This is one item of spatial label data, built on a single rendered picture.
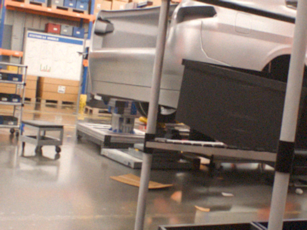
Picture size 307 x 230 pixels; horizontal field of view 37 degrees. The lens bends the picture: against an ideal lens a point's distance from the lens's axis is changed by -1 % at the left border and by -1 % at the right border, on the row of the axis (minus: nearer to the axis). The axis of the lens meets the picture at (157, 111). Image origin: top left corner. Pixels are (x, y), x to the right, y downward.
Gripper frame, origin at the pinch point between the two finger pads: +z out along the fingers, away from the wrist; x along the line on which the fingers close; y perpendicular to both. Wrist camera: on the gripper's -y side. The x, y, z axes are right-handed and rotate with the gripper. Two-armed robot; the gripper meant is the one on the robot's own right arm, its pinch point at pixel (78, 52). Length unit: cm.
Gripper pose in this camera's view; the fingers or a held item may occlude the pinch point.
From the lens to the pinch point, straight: 604.4
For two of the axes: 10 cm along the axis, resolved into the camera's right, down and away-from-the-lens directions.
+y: -2.0, 9.7, 1.6
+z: -7.5, -0.5, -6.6
